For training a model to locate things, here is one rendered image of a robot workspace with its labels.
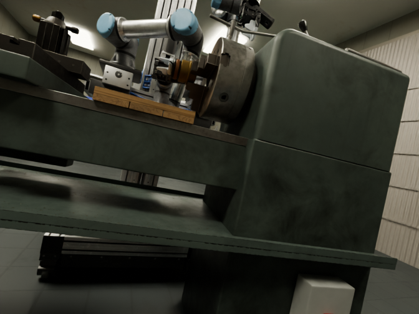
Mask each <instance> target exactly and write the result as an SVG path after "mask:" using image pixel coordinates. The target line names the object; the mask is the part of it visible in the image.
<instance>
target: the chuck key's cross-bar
mask: <svg viewBox="0 0 419 314"><path fill-rule="evenodd" d="M209 17H210V18H212V19H214V20H216V21H218V22H220V23H222V24H224V25H226V26H228V27H230V26H231V24H230V23H228V22H226V21H224V20H222V19H220V18H218V17H216V16H214V15H212V14H210V15H209ZM235 30H237V31H239V32H242V33H245V34H253V35H258V36H266V37H274V36H276V35H275V34H267V33H263V32H255V31H247V30H243V29H240V28H238V27H236V26H235Z"/></svg>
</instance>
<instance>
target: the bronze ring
mask: <svg viewBox="0 0 419 314"><path fill-rule="evenodd" d="M191 65H192V60H190V61H187V60H184V59H182V61H181V60H180V59H175V60H174V63H173V69H172V73H171V79H175V80H176V79H177V80H178V82H181V83H184V84H185V85H186V84H187V83H188V82H193V83H194V82H195V80H196V75H193V74H190V72H191Z"/></svg>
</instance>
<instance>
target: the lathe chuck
mask: <svg viewBox="0 0 419 314"><path fill-rule="evenodd" d="M211 53H212V54H215V55H218V56H219V57H220V56H221V54H223V55H224V54H228V56H229V63H228V66H227V67H224V66H223V64H219V65H218V67H217V69H216V70H215V72H214V74H213V76H212V77H211V79H210V80H209V79H207V78H203V81H202V84H201V85H204V86H206V87H207V90H206V93H205V97H204V100H203V104H202V107H201V111H200V115H199V117H200V118H204V119H207V120H211V121H216V122H219V123H221V122H222V121H224V120H225V119H226V117H227V116H228V115H229V113H230V111H231V109H232V107H233V105H234V103H235V101H236V98H237V96H238V93H239V89H240V87H241V83H242V80H243V75H244V70H245V66H246V48H245V45H244V44H241V43H239V42H235V41H233V40H230V39H227V38H225V37H220V38H219V39H218V40H217V41H216V43H215V45H214V47H213V50H212V52H211ZM221 93H227V94H228V99H227V101H225V102H222V101H221V100H220V99H219V95H220V94H221ZM198 114H199V112H198Z"/></svg>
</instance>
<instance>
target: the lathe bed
mask: <svg viewBox="0 0 419 314"><path fill-rule="evenodd" d="M247 141H248V138H244V137H241V136H236V135H232V134H229V133H224V132H221V131H216V130H211V129H208V128H203V127H200V126H196V125H191V124H188V123H183V122H180V121H176V120H171V119H168V118H163V117H159V116H155V115H151V114H147V113H143V112H138V111H135V110H131V109H127V108H123V107H118V106H115V105H111V104H108V103H103V102H98V101H95V100H90V99H87V98H82V97H78V96H75V95H70V94H67V93H62V92H58V91H55V90H50V89H47V88H42V87H37V86H34V85H29V84H26V83H22V82H17V81H14V80H9V79H6V78H2V77H0V147H1V148H7V149H12V150H18V151H25V152H28V153H35V154H39V155H46V156H52V157H56V158H62V159H69V160H72V161H79V162H83V163H90V164H96V165H100V166H106V167H111V168H117V169H124V170H127V171H134V172H138V173H145V174H151V175H155V176H161V177H166V178H172V179H179V180H182V181H189V182H193V183H200V184H206V185H210V186H216V187H221V188H227V189H233V190H236V189H237V186H238V181H239V175H240V172H241V167H242V163H243V158H244V152H245V149H246V145H247Z"/></svg>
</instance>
